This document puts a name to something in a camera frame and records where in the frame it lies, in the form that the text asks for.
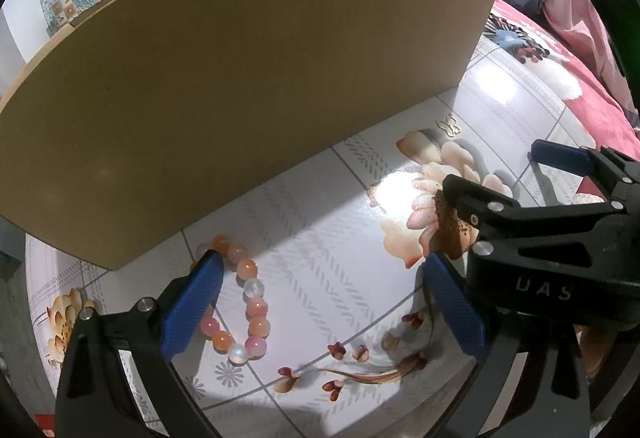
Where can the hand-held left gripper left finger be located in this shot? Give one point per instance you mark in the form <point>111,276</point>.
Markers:
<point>195,303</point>

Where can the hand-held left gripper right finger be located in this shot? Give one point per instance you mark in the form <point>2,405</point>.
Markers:
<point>452,303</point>

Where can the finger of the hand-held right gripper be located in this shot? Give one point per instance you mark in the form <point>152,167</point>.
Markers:
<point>560,156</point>
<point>465,198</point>

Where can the cardboard box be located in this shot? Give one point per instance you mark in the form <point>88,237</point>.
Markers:
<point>225,92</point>

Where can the person's right hand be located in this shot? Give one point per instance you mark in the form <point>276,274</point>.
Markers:
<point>597,350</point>

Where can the red floral bedsheet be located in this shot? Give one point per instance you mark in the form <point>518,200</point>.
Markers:
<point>600,117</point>

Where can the pink blanket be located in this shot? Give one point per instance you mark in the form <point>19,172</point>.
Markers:
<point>580,22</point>

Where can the patchwork checked cloth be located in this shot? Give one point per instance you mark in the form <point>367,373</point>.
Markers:
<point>64,10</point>

